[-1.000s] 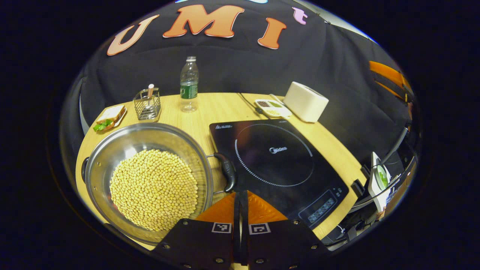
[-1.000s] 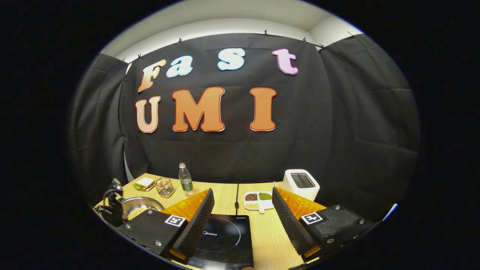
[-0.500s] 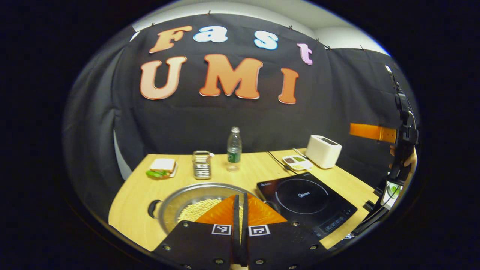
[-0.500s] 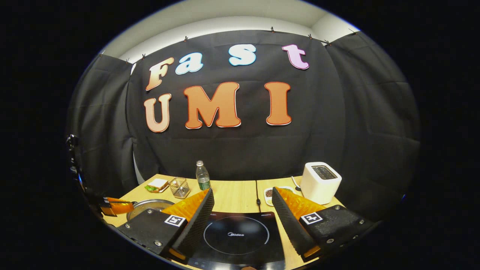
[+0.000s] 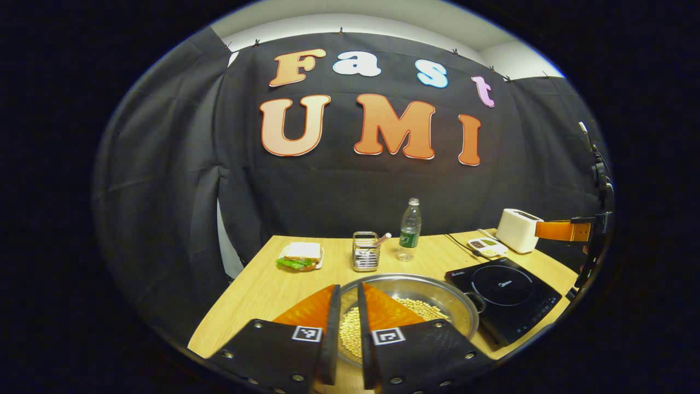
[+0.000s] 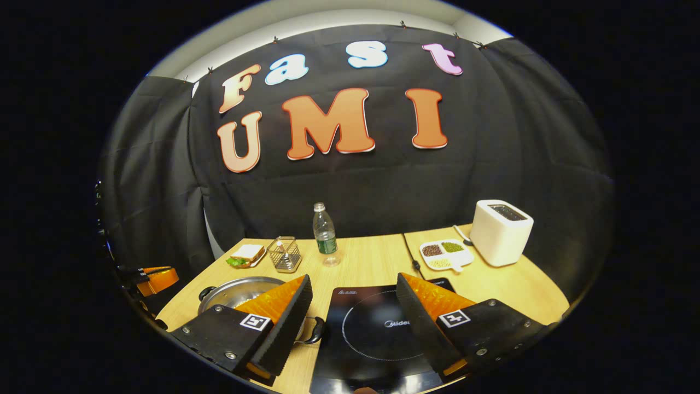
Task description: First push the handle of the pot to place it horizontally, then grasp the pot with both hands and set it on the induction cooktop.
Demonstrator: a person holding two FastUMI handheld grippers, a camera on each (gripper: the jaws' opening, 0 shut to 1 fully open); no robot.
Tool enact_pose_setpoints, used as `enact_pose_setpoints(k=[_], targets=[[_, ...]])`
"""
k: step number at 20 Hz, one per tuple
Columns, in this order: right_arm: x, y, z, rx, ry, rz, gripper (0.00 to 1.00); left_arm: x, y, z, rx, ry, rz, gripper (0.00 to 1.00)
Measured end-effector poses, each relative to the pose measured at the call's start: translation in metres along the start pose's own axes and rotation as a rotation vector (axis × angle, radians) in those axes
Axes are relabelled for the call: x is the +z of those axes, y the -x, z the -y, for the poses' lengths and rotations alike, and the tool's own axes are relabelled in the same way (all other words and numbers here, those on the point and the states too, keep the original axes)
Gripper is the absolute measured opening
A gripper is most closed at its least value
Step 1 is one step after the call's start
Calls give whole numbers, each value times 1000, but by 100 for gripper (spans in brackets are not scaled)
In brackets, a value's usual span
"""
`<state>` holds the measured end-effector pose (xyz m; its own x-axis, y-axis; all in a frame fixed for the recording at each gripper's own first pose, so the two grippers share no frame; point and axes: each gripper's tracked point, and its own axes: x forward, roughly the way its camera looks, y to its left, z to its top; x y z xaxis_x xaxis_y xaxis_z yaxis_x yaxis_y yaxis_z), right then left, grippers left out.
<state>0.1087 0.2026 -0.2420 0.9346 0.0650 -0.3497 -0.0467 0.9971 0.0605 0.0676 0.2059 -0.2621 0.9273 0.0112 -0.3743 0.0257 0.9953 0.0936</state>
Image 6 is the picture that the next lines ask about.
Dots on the dark spoon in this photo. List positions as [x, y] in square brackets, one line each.
[466, 241]

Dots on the black induction cooktop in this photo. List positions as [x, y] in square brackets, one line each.
[366, 334]

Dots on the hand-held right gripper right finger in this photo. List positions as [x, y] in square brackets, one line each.
[424, 328]

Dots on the small white plate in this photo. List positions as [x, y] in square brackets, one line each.
[261, 259]

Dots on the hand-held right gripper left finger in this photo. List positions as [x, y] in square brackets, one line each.
[287, 328]

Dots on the sandwich with lettuce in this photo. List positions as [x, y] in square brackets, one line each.
[246, 254]

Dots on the clear plastic water bottle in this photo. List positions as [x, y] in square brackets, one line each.
[325, 235]

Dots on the white divided dish with beans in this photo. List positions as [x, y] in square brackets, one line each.
[456, 257]

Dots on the black backdrop cloth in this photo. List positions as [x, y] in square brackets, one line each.
[383, 186]

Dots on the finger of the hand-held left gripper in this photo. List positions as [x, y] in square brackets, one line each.
[158, 280]

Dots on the pink-tipped stick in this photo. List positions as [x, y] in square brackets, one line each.
[282, 249]

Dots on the white toaster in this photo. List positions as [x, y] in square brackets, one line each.
[497, 235]

